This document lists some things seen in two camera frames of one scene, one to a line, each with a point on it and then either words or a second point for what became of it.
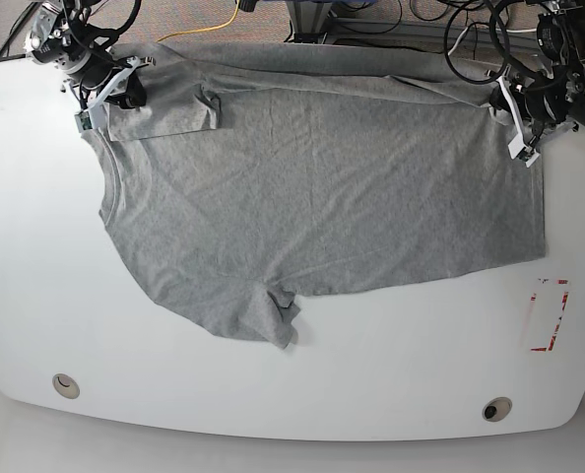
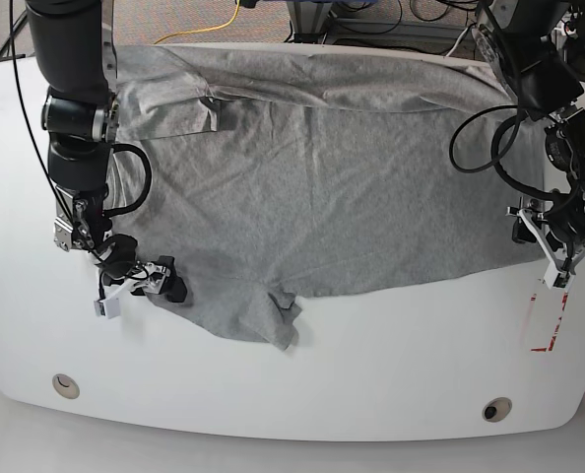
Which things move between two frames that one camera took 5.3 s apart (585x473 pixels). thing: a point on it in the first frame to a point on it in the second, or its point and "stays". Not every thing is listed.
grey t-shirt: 237,177 stays
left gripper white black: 121,86 to 121,272
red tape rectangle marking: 552,339 stays
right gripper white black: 530,108 to 566,232
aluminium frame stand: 309,21 stays
